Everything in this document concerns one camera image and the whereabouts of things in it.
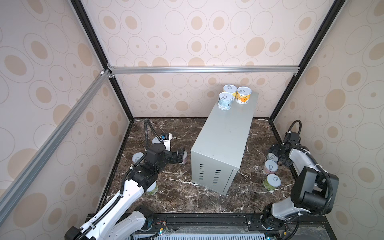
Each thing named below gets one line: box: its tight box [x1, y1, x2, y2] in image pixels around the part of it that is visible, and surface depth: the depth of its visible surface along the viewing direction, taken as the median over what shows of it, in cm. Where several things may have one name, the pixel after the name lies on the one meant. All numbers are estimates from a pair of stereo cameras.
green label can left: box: [144, 181, 159, 196], surface depth 82 cm
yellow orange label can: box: [235, 86, 252, 105], surface depth 80 cm
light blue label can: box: [217, 92, 234, 111], surface depth 76 cm
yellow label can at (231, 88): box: [223, 84, 238, 98], surface depth 81 cm
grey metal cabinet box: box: [191, 92, 259, 196], surface depth 68 cm
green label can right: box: [263, 174, 282, 191], surface depth 85 cm
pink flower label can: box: [261, 160, 278, 175], surface depth 89 cm
